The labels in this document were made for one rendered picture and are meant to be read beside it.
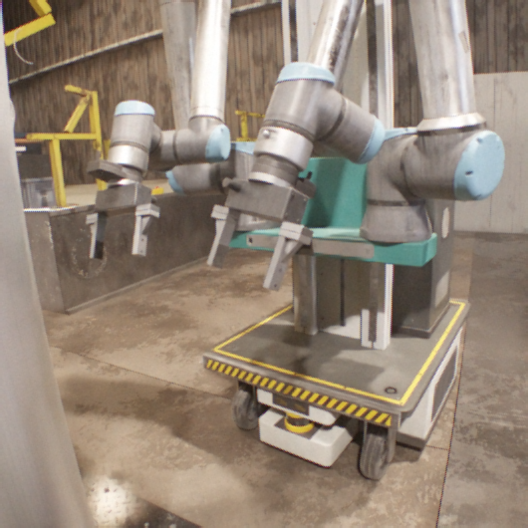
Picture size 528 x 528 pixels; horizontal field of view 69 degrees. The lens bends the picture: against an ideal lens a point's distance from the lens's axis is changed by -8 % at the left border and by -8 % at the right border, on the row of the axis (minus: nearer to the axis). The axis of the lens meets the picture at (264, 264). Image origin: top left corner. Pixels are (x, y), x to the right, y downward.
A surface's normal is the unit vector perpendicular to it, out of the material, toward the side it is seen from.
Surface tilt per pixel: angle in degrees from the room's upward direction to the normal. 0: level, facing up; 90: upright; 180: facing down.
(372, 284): 90
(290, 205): 97
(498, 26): 90
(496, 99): 90
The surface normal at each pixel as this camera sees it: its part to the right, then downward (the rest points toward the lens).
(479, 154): 0.52, 0.26
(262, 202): -0.64, -0.19
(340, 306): -0.58, 0.22
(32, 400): 0.92, 0.05
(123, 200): -0.47, -0.18
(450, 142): -0.43, 0.38
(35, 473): 0.75, 0.12
